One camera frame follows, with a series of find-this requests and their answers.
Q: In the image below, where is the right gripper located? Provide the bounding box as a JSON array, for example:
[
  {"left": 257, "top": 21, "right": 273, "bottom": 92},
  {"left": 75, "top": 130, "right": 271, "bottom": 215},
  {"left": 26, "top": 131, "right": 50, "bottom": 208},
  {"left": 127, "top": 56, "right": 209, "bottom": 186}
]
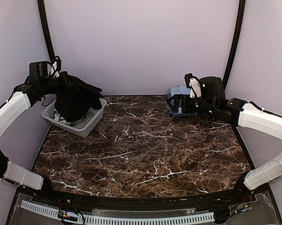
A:
[{"left": 167, "top": 93, "right": 217, "bottom": 117}]

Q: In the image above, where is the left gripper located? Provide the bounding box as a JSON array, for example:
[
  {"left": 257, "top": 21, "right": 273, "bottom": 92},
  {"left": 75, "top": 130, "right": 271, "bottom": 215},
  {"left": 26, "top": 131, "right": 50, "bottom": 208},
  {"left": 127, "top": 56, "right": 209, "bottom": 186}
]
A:
[{"left": 39, "top": 70, "right": 77, "bottom": 95}]

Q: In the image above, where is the black long sleeve shirt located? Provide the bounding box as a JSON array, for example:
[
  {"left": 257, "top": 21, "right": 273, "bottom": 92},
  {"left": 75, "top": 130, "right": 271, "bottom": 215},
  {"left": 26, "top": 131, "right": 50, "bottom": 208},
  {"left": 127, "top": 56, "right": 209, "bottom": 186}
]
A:
[{"left": 54, "top": 75, "right": 102, "bottom": 122}]

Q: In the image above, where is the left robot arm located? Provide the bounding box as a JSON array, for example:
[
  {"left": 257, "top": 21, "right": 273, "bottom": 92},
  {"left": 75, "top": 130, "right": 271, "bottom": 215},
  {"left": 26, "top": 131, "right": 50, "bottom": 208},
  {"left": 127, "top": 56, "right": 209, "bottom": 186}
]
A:
[{"left": 0, "top": 71, "right": 71, "bottom": 204}]

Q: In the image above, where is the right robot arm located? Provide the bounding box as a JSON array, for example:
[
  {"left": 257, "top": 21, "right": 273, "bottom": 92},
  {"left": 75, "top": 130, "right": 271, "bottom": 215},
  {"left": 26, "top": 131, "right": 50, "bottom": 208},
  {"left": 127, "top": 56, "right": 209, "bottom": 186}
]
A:
[{"left": 167, "top": 95, "right": 282, "bottom": 203}]

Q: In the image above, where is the light blue folded shirt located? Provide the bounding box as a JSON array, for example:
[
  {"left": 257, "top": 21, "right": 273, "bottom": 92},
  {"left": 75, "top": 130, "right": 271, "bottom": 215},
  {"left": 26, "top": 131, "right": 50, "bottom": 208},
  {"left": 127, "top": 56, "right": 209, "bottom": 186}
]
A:
[{"left": 170, "top": 85, "right": 191, "bottom": 96}]

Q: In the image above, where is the black white checkered shirt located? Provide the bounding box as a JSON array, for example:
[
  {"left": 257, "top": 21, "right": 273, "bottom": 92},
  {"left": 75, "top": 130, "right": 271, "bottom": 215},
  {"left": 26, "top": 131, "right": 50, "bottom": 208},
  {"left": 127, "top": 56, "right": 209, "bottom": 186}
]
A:
[{"left": 53, "top": 111, "right": 86, "bottom": 127}]

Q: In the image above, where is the grey plastic basket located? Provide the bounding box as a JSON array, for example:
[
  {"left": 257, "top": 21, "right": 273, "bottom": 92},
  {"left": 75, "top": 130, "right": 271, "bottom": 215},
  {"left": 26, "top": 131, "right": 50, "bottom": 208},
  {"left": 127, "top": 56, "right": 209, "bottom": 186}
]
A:
[{"left": 41, "top": 98, "right": 107, "bottom": 137}]

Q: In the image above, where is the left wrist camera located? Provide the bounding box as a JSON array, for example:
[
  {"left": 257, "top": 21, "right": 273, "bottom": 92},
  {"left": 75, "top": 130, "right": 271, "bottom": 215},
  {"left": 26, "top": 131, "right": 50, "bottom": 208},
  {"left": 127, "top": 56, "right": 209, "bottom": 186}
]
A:
[{"left": 29, "top": 56, "right": 61, "bottom": 78}]

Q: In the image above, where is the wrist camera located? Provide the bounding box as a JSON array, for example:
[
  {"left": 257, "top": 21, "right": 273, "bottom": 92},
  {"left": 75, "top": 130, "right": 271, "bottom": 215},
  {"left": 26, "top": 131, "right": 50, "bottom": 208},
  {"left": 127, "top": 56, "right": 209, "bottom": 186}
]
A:
[
  {"left": 184, "top": 73, "right": 226, "bottom": 99},
  {"left": 29, "top": 56, "right": 61, "bottom": 78}
]

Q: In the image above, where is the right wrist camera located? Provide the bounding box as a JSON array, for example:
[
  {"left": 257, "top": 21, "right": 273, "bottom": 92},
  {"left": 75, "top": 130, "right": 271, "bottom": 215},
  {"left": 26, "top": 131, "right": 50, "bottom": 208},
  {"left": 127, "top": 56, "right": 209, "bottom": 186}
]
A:
[{"left": 184, "top": 73, "right": 226, "bottom": 99}]

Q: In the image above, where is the left black frame post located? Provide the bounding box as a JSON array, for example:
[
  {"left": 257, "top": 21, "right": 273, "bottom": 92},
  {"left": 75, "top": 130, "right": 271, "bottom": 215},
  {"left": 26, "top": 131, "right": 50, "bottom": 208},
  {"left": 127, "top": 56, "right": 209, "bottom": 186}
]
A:
[{"left": 37, "top": 0, "right": 55, "bottom": 63}]

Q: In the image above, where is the black front rail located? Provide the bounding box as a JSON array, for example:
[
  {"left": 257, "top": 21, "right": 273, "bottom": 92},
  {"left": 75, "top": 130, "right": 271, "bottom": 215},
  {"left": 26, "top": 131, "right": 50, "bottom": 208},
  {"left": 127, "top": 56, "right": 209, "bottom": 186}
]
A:
[{"left": 26, "top": 190, "right": 251, "bottom": 211}]

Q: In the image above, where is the white slotted cable duct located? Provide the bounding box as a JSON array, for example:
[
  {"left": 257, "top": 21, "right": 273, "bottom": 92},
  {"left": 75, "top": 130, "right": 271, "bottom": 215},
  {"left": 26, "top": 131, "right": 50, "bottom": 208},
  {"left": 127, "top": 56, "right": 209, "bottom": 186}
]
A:
[{"left": 21, "top": 200, "right": 215, "bottom": 225}]

